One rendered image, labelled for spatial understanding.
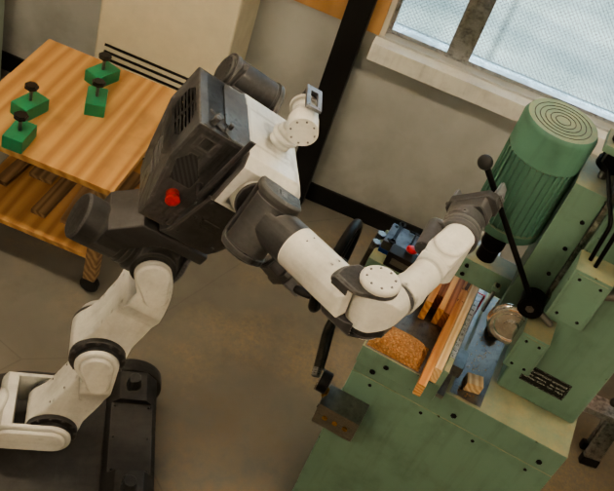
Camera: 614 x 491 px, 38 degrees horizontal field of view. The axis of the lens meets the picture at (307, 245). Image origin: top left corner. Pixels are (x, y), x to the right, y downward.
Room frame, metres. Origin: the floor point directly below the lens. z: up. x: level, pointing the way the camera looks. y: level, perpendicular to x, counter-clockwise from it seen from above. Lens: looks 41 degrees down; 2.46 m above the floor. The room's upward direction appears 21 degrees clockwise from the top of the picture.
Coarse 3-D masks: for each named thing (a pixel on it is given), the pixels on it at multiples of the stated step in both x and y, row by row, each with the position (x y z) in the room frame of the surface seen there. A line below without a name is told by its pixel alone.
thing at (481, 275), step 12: (468, 264) 1.76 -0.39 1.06; (480, 264) 1.76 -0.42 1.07; (492, 264) 1.78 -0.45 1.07; (504, 264) 1.80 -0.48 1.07; (456, 276) 1.77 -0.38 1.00; (468, 276) 1.76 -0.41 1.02; (480, 276) 1.76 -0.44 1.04; (492, 276) 1.76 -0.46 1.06; (504, 276) 1.75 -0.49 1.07; (480, 288) 1.76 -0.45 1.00; (504, 288) 1.75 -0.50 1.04
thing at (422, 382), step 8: (456, 304) 1.74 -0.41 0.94; (456, 312) 1.71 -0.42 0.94; (448, 320) 1.67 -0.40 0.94; (448, 328) 1.64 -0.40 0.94; (440, 336) 1.60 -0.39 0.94; (440, 344) 1.58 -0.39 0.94; (432, 352) 1.54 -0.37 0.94; (440, 352) 1.55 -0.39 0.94; (432, 360) 1.52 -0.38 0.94; (424, 368) 1.49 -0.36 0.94; (432, 368) 1.49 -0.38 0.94; (424, 376) 1.46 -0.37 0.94; (416, 384) 1.45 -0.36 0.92; (424, 384) 1.44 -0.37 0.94; (416, 392) 1.43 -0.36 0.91
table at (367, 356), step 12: (432, 312) 1.72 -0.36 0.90; (396, 324) 1.63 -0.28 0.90; (408, 324) 1.64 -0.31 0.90; (420, 324) 1.66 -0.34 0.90; (432, 324) 1.68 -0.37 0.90; (420, 336) 1.62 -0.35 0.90; (432, 336) 1.64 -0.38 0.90; (372, 348) 1.52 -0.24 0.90; (432, 348) 1.60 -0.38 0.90; (360, 360) 1.52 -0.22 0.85; (372, 360) 1.51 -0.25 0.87; (384, 360) 1.51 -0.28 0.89; (396, 360) 1.51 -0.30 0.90; (384, 372) 1.51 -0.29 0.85; (396, 372) 1.50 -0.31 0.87; (408, 372) 1.50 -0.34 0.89; (420, 372) 1.50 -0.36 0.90; (408, 384) 1.50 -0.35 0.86; (432, 384) 1.49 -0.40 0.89; (432, 396) 1.48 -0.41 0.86
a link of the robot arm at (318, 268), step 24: (288, 240) 1.27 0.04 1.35; (312, 240) 1.29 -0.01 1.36; (288, 264) 1.25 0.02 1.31; (312, 264) 1.23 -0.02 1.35; (336, 264) 1.24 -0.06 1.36; (360, 264) 1.25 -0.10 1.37; (312, 288) 1.21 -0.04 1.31; (336, 288) 1.19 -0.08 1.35; (360, 288) 1.19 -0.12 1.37; (384, 288) 1.20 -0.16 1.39; (336, 312) 1.18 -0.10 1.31
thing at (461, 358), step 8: (480, 304) 1.92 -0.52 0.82; (472, 320) 1.84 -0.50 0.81; (472, 328) 1.81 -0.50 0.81; (464, 344) 1.74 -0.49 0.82; (464, 352) 1.68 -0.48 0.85; (456, 360) 1.64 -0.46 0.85; (464, 360) 1.65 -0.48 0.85; (456, 368) 1.62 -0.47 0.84; (448, 376) 1.61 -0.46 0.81; (456, 376) 1.62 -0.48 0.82; (448, 384) 1.58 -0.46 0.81; (440, 392) 1.55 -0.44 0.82
